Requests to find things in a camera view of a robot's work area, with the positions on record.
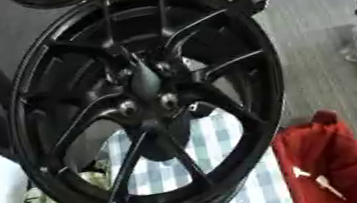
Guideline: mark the black spoked wheel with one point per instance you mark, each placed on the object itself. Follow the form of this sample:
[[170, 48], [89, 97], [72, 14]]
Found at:
[[68, 89]]

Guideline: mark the red fabric bag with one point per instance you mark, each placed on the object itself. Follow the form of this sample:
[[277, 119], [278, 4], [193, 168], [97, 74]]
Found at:
[[328, 152]]

